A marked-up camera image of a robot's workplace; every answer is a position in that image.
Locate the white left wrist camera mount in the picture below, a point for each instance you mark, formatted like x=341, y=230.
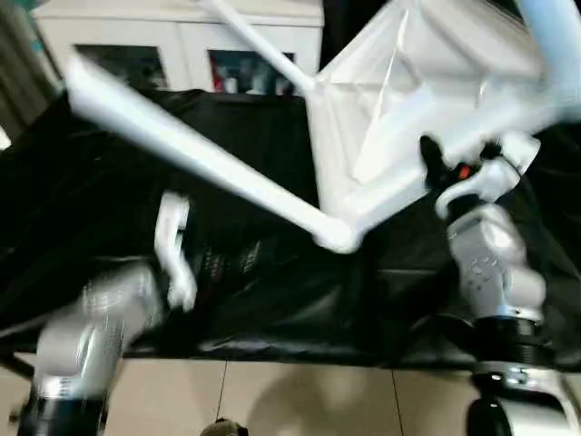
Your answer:
x=172, y=227

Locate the white cabinet with glass doors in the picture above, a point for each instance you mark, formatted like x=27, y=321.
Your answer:
x=113, y=27

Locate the red bottle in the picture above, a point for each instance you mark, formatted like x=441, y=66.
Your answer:
x=217, y=70

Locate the white plastic table leg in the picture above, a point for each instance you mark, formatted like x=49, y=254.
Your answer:
x=258, y=41
x=554, y=54
x=181, y=141

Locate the dark rounded robot body part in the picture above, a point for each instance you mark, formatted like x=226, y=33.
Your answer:
x=224, y=427

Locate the grey curtain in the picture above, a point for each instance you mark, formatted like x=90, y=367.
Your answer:
x=18, y=68

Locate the black folding table frame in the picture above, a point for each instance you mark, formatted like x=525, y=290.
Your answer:
x=18, y=365

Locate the white plastic table top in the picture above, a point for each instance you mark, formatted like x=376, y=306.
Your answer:
x=408, y=113

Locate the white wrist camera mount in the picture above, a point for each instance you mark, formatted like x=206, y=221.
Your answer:
x=172, y=227
x=495, y=181

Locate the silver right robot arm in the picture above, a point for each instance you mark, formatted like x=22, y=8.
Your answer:
x=490, y=254

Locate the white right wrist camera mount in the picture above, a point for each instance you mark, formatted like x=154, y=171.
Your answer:
x=495, y=181

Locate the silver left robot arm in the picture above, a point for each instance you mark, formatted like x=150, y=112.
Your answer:
x=91, y=327

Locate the black plastic mat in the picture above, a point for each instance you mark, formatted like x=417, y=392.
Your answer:
x=91, y=181

